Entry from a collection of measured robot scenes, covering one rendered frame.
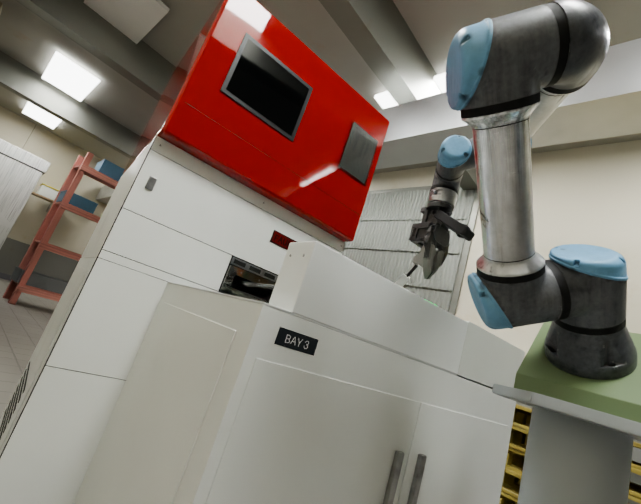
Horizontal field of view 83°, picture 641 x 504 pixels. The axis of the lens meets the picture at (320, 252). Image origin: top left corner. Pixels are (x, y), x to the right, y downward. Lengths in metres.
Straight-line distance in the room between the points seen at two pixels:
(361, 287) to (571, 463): 0.47
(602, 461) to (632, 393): 0.13
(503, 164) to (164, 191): 0.94
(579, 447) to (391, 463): 0.36
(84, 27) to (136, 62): 0.57
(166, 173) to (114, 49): 4.20
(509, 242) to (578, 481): 0.42
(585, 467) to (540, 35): 0.70
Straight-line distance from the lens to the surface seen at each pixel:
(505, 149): 0.67
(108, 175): 7.05
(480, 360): 1.15
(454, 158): 0.98
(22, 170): 5.61
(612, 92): 2.70
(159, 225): 1.21
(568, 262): 0.79
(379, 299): 0.79
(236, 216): 1.29
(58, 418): 1.25
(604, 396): 0.85
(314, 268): 0.68
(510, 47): 0.64
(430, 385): 0.97
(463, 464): 1.16
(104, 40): 5.38
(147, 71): 5.43
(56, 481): 1.31
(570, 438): 0.85
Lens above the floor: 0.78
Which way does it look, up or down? 14 degrees up
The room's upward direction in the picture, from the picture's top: 18 degrees clockwise
